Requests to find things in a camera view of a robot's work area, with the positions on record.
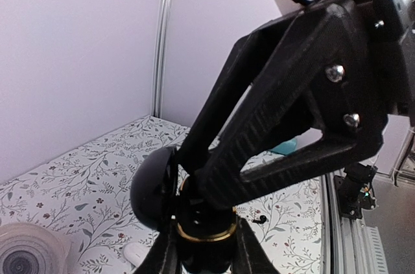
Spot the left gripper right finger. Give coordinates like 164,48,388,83
231,218,279,274

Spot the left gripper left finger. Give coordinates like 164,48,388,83
133,220,180,274

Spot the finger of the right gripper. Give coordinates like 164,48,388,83
194,0,404,210
177,17,302,177

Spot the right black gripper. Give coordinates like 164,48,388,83
350,0,415,116

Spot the black charging case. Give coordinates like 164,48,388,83
130,146,237,273

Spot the white closed earbud case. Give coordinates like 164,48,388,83
122,242,150,268

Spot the teal cylinder cup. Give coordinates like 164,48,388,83
269,138,298,155

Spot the floral patterned table mat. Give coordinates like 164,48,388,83
0,115,328,274

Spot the white spiral ceramic plate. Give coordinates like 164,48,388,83
1,222,71,273

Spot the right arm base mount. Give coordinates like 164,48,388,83
333,163,378,220

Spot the right aluminium frame post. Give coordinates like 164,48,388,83
151,0,172,118

